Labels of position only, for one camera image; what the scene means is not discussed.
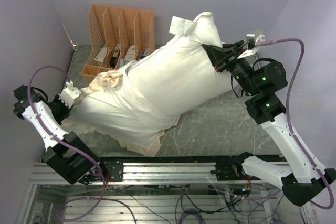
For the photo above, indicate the white striped box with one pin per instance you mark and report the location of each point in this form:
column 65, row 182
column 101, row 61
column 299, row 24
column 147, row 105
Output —
column 131, row 54

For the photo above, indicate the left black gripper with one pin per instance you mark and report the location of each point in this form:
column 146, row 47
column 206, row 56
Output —
column 65, row 109

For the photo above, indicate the orange plastic file organizer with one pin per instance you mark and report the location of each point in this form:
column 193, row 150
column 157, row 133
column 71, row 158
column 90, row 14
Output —
column 111, row 25

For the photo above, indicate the grey pillowcase with cream ruffle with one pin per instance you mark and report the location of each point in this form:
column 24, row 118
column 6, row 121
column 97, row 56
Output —
column 110, row 105

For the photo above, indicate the aluminium mounting rail frame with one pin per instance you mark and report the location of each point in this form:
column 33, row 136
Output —
column 159, row 190

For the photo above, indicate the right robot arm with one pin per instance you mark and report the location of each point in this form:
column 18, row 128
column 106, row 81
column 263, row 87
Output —
column 269, row 94

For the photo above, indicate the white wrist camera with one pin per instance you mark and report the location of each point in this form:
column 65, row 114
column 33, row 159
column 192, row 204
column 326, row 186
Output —
column 69, row 94
column 253, row 40

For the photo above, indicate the black device in organizer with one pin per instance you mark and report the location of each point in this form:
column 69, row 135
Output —
column 115, row 56

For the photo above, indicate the white pillow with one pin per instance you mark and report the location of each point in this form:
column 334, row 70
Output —
column 179, row 76

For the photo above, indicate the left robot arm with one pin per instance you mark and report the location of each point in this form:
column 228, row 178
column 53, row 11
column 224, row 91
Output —
column 64, row 152

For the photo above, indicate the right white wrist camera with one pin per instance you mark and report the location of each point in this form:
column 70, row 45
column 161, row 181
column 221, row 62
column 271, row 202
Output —
column 253, row 40

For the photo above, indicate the white box in organizer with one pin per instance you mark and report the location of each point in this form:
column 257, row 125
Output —
column 99, row 58

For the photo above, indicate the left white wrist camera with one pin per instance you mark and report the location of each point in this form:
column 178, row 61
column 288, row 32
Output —
column 69, row 94

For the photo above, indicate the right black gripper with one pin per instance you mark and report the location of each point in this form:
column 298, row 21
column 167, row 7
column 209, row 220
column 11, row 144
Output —
column 217, row 53

